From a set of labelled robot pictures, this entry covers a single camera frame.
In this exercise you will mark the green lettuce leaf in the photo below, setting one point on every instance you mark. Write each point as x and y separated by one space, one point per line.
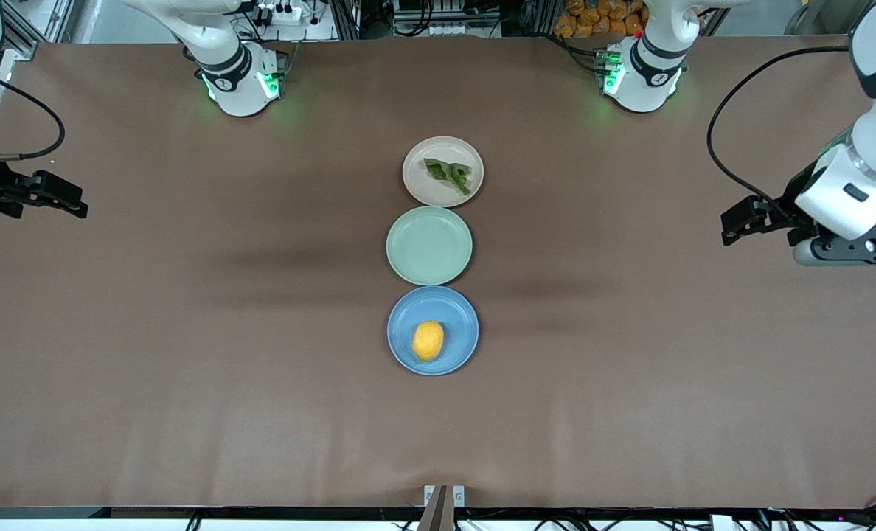
449 173

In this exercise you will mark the yellow lemon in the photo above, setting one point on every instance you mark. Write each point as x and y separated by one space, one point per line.
428 341

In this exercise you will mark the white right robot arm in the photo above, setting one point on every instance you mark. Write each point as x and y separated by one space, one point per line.
235 81

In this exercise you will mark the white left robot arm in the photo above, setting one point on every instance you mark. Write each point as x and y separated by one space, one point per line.
851 192

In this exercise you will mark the bag of oranges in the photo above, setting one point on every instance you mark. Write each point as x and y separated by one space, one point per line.
593 18

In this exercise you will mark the white power strip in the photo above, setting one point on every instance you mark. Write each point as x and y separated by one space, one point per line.
283 12

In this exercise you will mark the white box under table edge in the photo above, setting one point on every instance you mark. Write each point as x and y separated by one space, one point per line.
737 523

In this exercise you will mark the blue round plate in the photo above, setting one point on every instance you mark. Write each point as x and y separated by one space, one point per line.
456 324

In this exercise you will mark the green round plate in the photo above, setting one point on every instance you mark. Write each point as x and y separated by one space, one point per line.
429 245

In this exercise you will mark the pink round plate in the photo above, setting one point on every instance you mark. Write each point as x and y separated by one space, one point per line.
427 184

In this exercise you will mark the black equipment rack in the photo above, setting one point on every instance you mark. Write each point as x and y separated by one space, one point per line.
445 18

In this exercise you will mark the black table edge rail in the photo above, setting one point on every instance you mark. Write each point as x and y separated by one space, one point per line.
187 512

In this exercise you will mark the metal bracket at table edge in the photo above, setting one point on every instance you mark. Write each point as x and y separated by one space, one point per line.
429 495

